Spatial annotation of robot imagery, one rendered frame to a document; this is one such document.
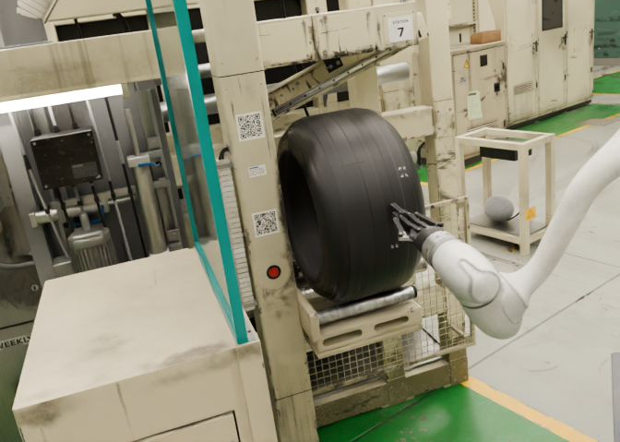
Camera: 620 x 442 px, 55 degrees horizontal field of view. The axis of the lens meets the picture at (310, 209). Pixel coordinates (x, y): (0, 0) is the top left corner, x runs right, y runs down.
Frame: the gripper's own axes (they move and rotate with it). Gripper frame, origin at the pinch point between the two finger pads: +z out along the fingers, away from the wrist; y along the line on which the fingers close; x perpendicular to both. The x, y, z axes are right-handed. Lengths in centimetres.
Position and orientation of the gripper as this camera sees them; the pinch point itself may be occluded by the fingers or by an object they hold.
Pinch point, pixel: (398, 212)
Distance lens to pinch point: 163.0
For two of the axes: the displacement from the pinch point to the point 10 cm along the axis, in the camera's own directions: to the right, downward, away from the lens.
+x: 0.8, 9.0, 4.3
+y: -9.4, 2.1, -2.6
